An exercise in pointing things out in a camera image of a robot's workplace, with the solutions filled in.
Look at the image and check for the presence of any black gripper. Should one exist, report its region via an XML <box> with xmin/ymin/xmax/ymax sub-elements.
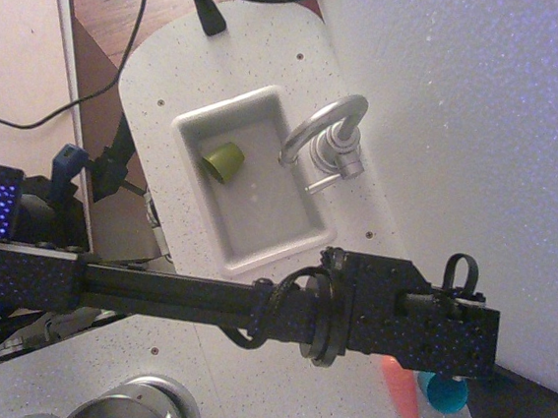
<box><xmin>321</xmin><ymin>247</ymin><xmax>500</xmax><ymax>379</ymax></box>

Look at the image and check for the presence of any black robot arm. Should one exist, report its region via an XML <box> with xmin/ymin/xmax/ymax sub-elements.
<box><xmin>0</xmin><ymin>165</ymin><xmax>500</xmax><ymax>379</ymax></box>

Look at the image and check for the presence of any silver toy faucet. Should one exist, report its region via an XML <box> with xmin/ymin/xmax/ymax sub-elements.
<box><xmin>278</xmin><ymin>94</ymin><xmax>369</xmax><ymax>195</ymax></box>

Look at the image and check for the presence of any orange plastic carrot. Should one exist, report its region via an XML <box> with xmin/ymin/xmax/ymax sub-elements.
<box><xmin>381</xmin><ymin>356</ymin><xmax>419</xmax><ymax>418</ymax></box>

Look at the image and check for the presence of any teal plastic cup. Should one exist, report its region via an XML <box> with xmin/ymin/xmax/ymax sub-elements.
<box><xmin>417</xmin><ymin>371</ymin><xmax>469</xmax><ymax>414</ymax></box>

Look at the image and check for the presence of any white toy sink counter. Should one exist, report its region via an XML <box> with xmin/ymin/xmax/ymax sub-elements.
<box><xmin>119</xmin><ymin>2</ymin><xmax>405</xmax><ymax>282</ymax></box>

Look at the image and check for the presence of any green plastic cup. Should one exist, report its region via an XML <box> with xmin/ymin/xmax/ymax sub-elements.
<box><xmin>201</xmin><ymin>142</ymin><xmax>245</xmax><ymax>185</ymax></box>

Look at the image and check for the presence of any blue clamp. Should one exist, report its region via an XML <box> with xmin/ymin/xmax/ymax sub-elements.
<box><xmin>50</xmin><ymin>143</ymin><xmax>90</xmax><ymax>202</ymax></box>

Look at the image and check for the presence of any black cable tie loop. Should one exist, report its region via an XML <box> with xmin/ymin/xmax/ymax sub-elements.
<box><xmin>439</xmin><ymin>250</ymin><xmax>482</xmax><ymax>298</ymax></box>

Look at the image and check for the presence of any thin black cable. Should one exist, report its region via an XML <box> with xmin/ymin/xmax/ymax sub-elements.
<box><xmin>0</xmin><ymin>0</ymin><xmax>161</xmax><ymax>132</ymax></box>

